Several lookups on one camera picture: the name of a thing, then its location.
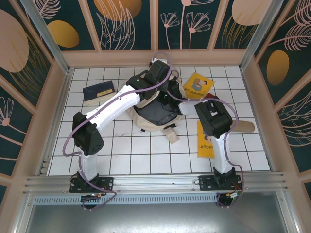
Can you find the yellow book with couple picture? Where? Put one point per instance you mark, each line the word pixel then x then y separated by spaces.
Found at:
pixel 199 85

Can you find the beige canvas backpack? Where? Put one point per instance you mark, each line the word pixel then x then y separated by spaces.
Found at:
pixel 155 126

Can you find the yellow book with purple-haired figure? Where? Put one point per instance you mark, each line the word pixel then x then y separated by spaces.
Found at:
pixel 204 148

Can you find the navy blue book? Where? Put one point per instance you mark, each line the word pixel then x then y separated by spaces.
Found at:
pixel 97 93

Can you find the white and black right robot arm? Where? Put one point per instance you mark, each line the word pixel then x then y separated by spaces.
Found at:
pixel 222 155

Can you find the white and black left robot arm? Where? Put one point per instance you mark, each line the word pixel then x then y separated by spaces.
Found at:
pixel 116 104

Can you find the wooden shoehorn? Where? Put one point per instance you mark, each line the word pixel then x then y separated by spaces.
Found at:
pixel 245 126

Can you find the aluminium side rail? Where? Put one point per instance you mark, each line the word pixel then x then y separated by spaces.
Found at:
pixel 259 121
pixel 56 121

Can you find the aluminium mounting rail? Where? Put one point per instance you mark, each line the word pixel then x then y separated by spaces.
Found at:
pixel 158 182

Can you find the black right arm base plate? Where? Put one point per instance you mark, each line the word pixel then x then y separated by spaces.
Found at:
pixel 206 182

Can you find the aluminium corner post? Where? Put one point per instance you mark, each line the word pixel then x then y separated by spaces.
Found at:
pixel 48 36
pixel 261 36

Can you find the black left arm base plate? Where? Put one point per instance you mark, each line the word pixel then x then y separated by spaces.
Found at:
pixel 108 184

